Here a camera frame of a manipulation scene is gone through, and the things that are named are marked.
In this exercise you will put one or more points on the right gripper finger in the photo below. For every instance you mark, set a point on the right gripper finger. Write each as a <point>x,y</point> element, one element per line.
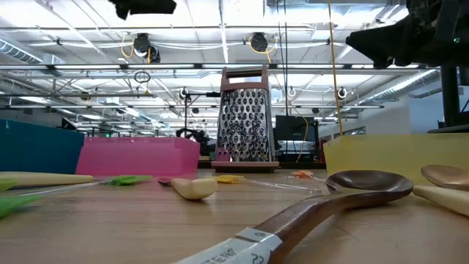
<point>381,42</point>

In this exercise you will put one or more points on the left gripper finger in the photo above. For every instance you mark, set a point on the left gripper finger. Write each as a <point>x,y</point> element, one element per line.
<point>146,6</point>

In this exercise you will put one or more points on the yellow translucent plastic bin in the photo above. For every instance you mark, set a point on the yellow translucent plastic bin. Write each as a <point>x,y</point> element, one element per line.
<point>384,154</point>

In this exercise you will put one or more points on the dark wooden spoon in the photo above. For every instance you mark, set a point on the dark wooden spoon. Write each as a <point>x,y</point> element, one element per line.
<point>366,183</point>

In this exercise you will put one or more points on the teal plastic bin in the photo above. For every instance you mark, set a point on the teal plastic bin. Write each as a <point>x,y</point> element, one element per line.
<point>36,146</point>

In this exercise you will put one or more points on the black background monitor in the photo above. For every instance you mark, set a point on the black background monitor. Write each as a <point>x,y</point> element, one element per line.
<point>295,128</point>

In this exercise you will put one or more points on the pink plastic bin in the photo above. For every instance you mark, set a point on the pink plastic bin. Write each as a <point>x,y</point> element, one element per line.
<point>135,155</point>

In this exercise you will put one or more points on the pink metal box grater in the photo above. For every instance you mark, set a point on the pink metal box grater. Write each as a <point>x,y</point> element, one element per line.
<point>245,121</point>

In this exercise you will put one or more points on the black camera stand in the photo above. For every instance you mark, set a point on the black camera stand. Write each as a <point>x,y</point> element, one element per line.
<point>185,110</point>

